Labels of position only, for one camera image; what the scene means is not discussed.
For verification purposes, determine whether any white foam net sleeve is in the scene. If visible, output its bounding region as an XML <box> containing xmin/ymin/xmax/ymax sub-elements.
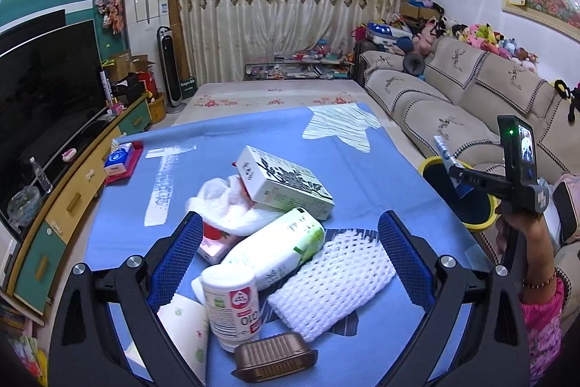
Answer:
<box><xmin>268</xmin><ymin>229</ymin><xmax>396</xmax><ymax>343</ymax></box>

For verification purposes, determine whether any pink patterned sleeve forearm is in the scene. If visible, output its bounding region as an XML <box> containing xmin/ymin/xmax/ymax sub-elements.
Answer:
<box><xmin>521</xmin><ymin>276</ymin><xmax>565</xmax><ymax>386</ymax></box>

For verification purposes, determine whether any yellow rimmed black trash bin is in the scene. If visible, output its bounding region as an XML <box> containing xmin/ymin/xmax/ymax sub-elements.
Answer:
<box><xmin>419</xmin><ymin>156</ymin><xmax>497</xmax><ymax>233</ymax></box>

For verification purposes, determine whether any person's right hand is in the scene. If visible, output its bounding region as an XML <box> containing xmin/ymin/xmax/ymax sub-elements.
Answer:
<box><xmin>494</xmin><ymin>202</ymin><xmax>556</xmax><ymax>295</ymax></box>

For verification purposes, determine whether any white paper cup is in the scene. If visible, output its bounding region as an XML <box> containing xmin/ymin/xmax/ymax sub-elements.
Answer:
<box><xmin>157</xmin><ymin>294</ymin><xmax>210</xmax><ymax>385</ymax></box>

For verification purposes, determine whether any black yellow plush toy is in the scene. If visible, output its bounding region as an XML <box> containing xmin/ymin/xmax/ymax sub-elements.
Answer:
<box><xmin>554</xmin><ymin>79</ymin><xmax>580</xmax><ymax>125</ymax></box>

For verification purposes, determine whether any green yellow tv cabinet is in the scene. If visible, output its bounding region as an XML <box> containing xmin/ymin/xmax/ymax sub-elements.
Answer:
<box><xmin>1</xmin><ymin>95</ymin><xmax>152</xmax><ymax>326</ymax></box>

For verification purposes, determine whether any beige embroidered sofa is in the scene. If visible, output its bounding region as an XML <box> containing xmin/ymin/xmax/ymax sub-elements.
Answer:
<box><xmin>355</xmin><ymin>37</ymin><xmax>579</xmax><ymax>184</ymax></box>

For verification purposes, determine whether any white Co-Q10 bottle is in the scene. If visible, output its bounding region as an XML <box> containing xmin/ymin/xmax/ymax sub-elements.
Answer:
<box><xmin>200</xmin><ymin>263</ymin><xmax>261</xmax><ymax>353</ymax></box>

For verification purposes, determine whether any small pink white carton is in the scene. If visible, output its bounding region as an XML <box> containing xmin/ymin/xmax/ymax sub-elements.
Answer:
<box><xmin>198</xmin><ymin>222</ymin><xmax>243</xmax><ymax>265</ymax></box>

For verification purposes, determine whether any glass ashtray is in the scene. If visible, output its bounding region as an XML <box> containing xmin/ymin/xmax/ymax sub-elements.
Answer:
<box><xmin>7</xmin><ymin>186</ymin><xmax>42</xmax><ymax>229</ymax></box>

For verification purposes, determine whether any brown ribbed plastic tray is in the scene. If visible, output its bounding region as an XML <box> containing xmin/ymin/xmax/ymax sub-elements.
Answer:
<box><xmin>231</xmin><ymin>332</ymin><xmax>319</xmax><ymax>383</ymax></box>

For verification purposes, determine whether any small plastic bottle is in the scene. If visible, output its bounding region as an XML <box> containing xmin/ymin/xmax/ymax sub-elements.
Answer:
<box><xmin>29</xmin><ymin>156</ymin><xmax>53</xmax><ymax>193</ymax></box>

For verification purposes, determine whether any crumpled white tissue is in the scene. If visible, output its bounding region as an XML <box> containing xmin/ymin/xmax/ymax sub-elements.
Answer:
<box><xmin>185</xmin><ymin>175</ymin><xmax>284</xmax><ymax>237</ymax></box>

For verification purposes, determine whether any pile of plush toys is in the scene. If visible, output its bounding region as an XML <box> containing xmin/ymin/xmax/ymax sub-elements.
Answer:
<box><xmin>351</xmin><ymin>0</ymin><xmax>541</xmax><ymax>76</ymax></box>

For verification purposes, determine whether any green white tissue pack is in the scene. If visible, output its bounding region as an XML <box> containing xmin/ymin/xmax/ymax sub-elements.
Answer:
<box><xmin>221</xmin><ymin>207</ymin><xmax>326</xmax><ymax>293</ymax></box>

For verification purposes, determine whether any floral green tea box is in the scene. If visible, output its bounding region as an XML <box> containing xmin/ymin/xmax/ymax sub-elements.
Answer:
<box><xmin>235</xmin><ymin>145</ymin><xmax>334</xmax><ymax>221</ymax></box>

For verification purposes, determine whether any cardboard boxes stack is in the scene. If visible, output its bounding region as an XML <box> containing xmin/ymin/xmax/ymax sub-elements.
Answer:
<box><xmin>399</xmin><ymin>0</ymin><xmax>444</xmax><ymax>21</ymax></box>

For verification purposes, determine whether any low shelf of clutter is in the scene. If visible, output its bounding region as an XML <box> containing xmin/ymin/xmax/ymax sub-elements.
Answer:
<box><xmin>244</xmin><ymin>39</ymin><xmax>354</xmax><ymax>81</ymax></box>

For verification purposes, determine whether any large black television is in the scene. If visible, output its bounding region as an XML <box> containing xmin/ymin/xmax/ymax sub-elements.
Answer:
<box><xmin>1</xmin><ymin>20</ymin><xmax>105</xmax><ymax>239</ymax></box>

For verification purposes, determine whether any black tower fan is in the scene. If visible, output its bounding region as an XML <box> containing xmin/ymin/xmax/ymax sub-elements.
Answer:
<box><xmin>156</xmin><ymin>25</ymin><xmax>183</xmax><ymax>108</ymax></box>

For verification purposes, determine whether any artificial flower bouquet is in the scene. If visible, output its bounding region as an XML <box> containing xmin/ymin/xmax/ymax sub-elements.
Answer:
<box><xmin>95</xmin><ymin>0</ymin><xmax>125</xmax><ymax>34</ymax></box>

